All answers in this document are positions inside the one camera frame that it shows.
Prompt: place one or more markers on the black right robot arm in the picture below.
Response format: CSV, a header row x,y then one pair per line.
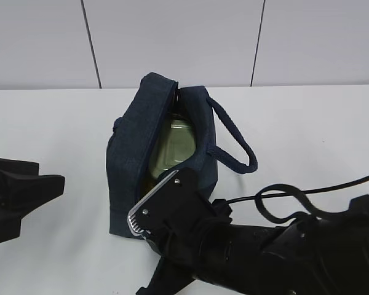
x,y
310,256

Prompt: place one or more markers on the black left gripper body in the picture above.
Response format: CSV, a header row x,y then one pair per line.
x,y
9,166

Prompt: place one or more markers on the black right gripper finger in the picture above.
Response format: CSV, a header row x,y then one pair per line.
x,y
168,279

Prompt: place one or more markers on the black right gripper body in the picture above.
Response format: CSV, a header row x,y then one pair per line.
x,y
197,236

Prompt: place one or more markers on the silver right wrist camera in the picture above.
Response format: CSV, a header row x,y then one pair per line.
x,y
160,203

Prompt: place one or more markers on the navy blue insulated lunch bag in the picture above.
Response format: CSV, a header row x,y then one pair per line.
x,y
135,133

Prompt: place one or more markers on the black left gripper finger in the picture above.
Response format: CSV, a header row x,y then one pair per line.
x,y
3,230
22,194

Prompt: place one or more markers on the green lidded glass food container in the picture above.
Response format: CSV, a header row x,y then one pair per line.
x,y
175,143

